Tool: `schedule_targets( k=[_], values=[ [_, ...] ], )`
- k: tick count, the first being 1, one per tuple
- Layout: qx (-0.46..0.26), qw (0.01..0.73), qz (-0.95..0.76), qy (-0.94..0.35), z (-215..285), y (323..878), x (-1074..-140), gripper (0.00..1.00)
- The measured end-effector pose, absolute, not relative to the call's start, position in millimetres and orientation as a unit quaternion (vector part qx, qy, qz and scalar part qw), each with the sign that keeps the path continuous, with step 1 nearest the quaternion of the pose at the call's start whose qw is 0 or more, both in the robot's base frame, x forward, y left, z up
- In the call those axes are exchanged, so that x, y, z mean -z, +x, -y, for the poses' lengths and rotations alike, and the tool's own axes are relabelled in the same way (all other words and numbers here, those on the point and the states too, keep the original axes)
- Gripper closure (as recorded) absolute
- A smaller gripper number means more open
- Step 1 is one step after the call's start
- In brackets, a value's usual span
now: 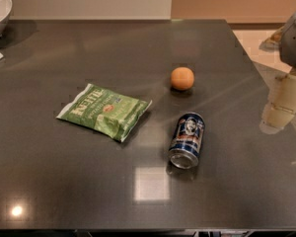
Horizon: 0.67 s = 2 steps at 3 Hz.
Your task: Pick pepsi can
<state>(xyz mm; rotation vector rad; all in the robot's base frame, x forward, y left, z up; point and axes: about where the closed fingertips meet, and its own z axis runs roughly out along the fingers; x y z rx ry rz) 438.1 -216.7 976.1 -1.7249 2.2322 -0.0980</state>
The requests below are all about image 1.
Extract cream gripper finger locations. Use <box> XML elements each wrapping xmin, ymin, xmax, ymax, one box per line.
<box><xmin>259</xmin><ymin>103</ymin><xmax>294</xmax><ymax>134</ymax></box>
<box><xmin>268</xmin><ymin>74</ymin><xmax>296</xmax><ymax>114</ymax></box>

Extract green chips bag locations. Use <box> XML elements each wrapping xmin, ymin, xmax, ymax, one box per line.
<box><xmin>57</xmin><ymin>84</ymin><xmax>152</xmax><ymax>142</ymax></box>

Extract orange fruit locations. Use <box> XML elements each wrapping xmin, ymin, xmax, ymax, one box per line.
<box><xmin>171</xmin><ymin>67</ymin><xmax>194</xmax><ymax>91</ymax></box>

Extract blue pepsi can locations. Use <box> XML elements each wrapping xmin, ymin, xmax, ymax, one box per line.
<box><xmin>169</xmin><ymin>113</ymin><xmax>205</xmax><ymax>169</ymax></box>

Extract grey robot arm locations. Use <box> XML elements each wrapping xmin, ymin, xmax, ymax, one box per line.
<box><xmin>259</xmin><ymin>11</ymin><xmax>296</xmax><ymax>134</ymax></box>

